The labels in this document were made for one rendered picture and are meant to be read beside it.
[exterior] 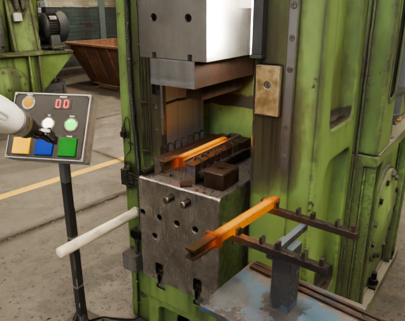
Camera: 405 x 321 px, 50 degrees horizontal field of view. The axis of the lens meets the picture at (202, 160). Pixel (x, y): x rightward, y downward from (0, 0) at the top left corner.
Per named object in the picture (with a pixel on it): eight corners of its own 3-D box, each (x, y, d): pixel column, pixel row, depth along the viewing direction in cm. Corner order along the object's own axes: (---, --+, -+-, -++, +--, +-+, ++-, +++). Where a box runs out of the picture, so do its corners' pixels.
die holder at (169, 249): (217, 307, 166) (219, 199, 151) (142, 274, 186) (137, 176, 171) (281, 244, 209) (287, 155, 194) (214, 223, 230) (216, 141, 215)
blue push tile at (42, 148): (51, 154, 176) (53, 137, 177) (33, 154, 177) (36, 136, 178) (53, 155, 178) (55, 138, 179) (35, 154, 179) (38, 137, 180)
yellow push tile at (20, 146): (27, 153, 177) (30, 135, 179) (10, 152, 178) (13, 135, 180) (30, 154, 179) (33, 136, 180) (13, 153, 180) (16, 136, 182)
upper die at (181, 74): (194, 90, 151) (194, 62, 148) (150, 84, 162) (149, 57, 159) (253, 74, 184) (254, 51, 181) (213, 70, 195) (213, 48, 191)
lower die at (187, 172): (195, 185, 163) (195, 163, 161) (154, 173, 174) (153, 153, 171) (249, 154, 196) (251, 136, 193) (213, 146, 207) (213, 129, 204)
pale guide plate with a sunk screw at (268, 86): (277, 117, 150) (280, 66, 144) (253, 113, 154) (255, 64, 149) (279, 116, 151) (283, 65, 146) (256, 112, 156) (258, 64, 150)
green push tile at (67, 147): (74, 156, 174) (76, 138, 175) (56, 155, 175) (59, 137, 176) (76, 157, 176) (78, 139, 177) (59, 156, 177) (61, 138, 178)
